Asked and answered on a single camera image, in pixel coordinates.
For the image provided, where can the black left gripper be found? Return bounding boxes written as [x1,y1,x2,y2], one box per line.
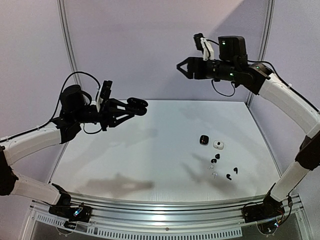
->
[73,97,135,131]

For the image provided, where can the black oval charging case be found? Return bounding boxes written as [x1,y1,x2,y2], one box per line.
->
[125,97,149,116]

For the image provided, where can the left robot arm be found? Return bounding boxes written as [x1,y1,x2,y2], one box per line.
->
[0,80,148,217]

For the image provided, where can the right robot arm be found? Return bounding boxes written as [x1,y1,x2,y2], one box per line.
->
[176,33,320,218]

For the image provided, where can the small black charging case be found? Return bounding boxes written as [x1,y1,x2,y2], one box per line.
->
[199,135,210,146]

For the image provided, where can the small white charging case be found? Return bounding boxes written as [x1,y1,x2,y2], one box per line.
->
[212,140,225,150]

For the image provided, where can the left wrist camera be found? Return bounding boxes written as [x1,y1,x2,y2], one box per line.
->
[95,80,113,113]

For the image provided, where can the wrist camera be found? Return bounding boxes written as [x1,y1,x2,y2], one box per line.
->
[95,80,113,113]
[193,33,215,61]

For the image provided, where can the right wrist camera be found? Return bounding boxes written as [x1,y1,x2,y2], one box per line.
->
[193,33,215,61]

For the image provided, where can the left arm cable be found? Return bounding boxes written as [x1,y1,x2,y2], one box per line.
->
[32,71,103,135]

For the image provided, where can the right aluminium wall post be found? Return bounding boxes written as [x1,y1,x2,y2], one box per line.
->
[246,0,277,105]

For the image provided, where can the aluminium wall post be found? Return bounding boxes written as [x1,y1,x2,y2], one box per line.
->
[246,0,277,105]
[56,0,78,72]

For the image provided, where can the left aluminium wall post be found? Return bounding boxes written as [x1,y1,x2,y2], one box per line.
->
[56,0,78,72]

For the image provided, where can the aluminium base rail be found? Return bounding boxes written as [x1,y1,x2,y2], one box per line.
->
[22,194,312,240]

